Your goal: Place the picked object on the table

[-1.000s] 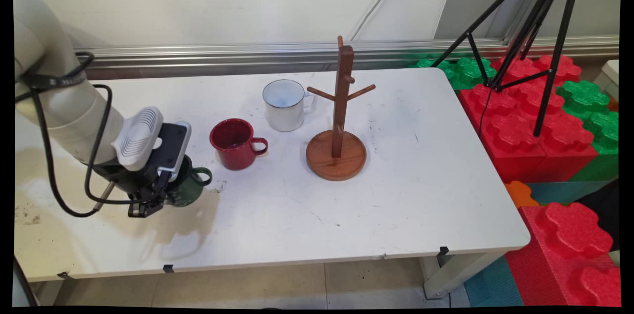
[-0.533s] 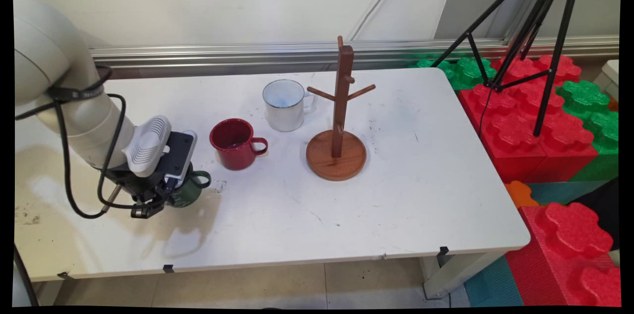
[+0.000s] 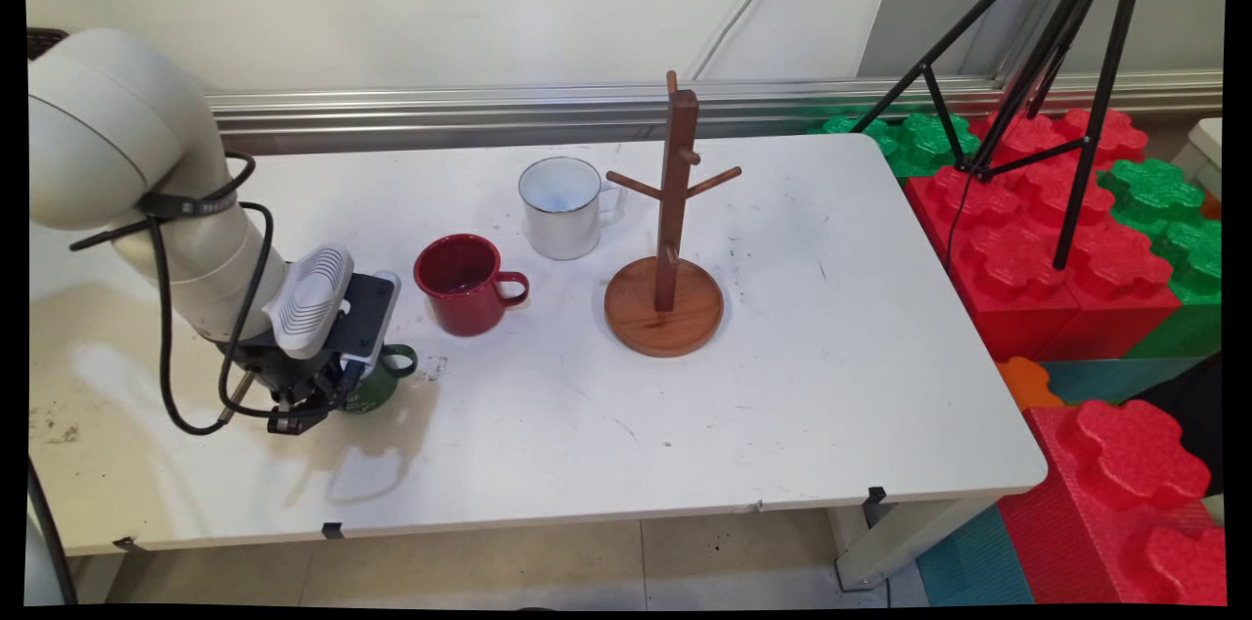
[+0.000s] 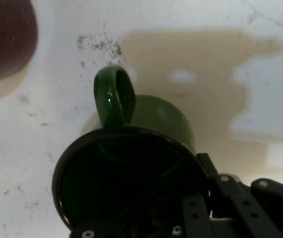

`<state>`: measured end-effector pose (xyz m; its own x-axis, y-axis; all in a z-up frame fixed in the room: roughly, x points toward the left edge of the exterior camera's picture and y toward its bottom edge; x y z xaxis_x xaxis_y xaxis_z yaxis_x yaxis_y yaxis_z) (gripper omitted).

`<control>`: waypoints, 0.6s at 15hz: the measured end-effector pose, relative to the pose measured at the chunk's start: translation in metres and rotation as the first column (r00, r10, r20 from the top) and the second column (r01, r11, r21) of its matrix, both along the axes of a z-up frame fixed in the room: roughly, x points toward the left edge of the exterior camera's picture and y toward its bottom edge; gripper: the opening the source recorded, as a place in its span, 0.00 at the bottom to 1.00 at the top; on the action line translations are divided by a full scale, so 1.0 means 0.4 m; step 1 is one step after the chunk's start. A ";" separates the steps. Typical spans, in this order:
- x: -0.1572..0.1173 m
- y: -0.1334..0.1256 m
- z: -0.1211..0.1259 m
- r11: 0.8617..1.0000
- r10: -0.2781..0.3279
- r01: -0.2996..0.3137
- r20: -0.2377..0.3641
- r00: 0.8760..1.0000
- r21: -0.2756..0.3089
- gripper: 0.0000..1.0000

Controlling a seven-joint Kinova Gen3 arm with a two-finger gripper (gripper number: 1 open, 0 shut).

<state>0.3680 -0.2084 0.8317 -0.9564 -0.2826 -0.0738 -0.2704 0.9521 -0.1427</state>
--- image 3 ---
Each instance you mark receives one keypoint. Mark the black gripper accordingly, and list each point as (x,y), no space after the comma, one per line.
(284,376)

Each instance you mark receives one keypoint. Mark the green enamel mug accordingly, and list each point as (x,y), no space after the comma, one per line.
(377,390)

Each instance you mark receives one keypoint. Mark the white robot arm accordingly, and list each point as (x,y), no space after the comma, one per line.
(108,131)

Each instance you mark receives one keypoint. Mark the white ribbed sensor housing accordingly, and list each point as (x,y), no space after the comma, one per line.
(308,302)

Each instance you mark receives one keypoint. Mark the black table edge clip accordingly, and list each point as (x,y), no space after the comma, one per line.
(874,495)
(333,530)
(126,544)

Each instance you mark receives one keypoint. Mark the red enamel mug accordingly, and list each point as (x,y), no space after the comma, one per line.
(465,307)

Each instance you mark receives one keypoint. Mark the white enamel mug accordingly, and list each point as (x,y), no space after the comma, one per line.
(562,234)

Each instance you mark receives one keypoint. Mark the wooden mug tree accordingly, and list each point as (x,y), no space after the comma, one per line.
(665,322)

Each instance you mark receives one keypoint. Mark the green foam block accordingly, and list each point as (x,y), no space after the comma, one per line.
(1154,195)
(929,141)

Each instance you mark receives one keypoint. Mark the teal foam block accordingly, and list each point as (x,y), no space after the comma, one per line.
(1105,377)
(978,561)

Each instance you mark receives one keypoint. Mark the orange foam block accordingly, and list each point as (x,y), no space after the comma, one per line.
(1027,383)

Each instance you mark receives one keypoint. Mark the large red foam block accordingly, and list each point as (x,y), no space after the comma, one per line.
(1076,542)
(1027,287)

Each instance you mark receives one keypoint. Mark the black tripod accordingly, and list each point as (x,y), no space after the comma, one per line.
(1105,82)

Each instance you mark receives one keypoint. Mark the white box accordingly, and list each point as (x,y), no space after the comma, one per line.
(1205,151)

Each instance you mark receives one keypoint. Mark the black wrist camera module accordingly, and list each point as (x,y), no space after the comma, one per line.
(367,317)

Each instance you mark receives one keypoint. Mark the aluminium wall rail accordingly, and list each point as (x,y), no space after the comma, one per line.
(782,102)

